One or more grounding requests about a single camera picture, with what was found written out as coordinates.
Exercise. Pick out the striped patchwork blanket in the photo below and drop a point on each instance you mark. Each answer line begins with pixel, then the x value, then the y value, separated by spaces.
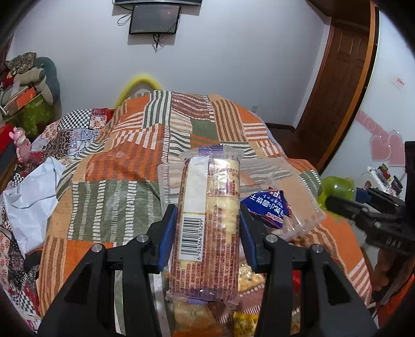
pixel 129 162

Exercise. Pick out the pink toy figure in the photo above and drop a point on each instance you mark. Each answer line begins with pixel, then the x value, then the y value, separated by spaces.
pixel 22 142

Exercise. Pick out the yellow foam tube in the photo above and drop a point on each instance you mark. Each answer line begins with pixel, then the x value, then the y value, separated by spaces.
pixel 139 77

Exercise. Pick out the white wardrobe door with hearts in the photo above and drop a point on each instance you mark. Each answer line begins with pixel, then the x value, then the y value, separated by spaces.
pixel 382 113

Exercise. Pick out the lime green toy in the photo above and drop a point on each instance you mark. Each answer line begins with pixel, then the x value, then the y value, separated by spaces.
pixel 335 188

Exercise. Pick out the black wall television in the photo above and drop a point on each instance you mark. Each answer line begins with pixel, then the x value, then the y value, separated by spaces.
pixel 159 2

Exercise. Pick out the brown wooden door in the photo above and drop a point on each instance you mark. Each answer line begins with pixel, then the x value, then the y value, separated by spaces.
pixel 340 81

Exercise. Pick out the blue snack packet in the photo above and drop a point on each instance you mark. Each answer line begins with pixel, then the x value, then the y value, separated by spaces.
pixel 266 207

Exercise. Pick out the wooden overhead cabinet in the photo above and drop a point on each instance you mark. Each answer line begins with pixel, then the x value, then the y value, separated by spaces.
pixel 343 8

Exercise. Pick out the flat orange box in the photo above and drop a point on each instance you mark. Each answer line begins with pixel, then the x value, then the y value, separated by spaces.
pixel 24 99

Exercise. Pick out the white label sticker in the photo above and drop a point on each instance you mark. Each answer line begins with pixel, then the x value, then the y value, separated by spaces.
pixel 398 81

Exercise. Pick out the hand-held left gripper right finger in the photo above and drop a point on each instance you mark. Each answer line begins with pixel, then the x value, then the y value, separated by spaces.
pixel 247 236

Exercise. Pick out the long cracker packet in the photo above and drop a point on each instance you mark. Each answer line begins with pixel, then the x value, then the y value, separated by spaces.
pixel 207 210

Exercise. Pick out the pile of cushions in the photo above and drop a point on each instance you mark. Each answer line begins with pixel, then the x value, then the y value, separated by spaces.
pixel 35 73

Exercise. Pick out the pale bread packet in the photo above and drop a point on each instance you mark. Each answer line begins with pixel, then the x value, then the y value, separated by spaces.
pixel 197 319

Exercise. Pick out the white plastic bag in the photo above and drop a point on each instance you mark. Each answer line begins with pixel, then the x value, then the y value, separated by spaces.
pixel 29 207

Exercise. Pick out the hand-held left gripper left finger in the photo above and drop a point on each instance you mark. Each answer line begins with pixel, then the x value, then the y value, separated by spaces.
pixel 170 236

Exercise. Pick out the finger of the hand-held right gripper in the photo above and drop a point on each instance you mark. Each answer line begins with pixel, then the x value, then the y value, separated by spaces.
pixel 361 195
pixel 343 207

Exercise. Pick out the small wall monitor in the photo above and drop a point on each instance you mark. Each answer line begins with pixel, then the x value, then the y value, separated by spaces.
pixel 155 18

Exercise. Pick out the checkered patchwork quilt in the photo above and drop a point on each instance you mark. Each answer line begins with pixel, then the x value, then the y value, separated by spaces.
pixel 81 129

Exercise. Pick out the green patterned box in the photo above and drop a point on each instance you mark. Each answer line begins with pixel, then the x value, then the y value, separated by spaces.
pixel 35 113

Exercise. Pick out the dark grey box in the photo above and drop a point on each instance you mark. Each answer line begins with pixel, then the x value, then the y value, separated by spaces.
pixel 5 163

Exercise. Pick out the person's right hand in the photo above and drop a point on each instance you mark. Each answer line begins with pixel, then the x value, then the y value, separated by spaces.
pixel 384 269

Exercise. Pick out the clear plastic container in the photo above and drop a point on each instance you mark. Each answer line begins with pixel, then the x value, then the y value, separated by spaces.
pixel 291 181

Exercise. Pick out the clear crispy snack packet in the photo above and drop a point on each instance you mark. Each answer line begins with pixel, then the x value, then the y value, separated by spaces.
pixel 251 278

